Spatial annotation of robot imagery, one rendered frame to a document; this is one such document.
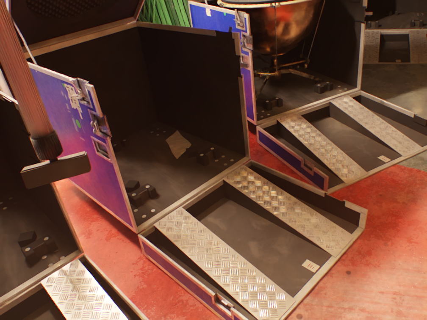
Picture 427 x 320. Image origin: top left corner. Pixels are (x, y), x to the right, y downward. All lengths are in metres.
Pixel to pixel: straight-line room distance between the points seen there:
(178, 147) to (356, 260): 1.38
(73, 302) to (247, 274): 0.78
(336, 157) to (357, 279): 0.97
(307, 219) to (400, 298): 0.58
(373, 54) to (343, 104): 1.67
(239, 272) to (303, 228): 0.44
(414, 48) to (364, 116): 1.94
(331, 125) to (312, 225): 1.20
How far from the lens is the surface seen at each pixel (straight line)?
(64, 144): 2.32
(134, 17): 2.85
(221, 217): 2.17
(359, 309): 1.80
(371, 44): 4.91
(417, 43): 4.96
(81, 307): 1.82
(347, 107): 3.10
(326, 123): 3.09
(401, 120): 3.15
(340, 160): 2.58
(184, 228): 1.97
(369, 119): 3.02
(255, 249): 1.97
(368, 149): 2.79
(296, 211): 2.10
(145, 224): 2.01
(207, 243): 1.90
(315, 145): 2.66
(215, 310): 1.73
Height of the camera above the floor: 1.43
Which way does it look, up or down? 31 degrees down
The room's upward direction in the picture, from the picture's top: 7 degrees counter-clockwise
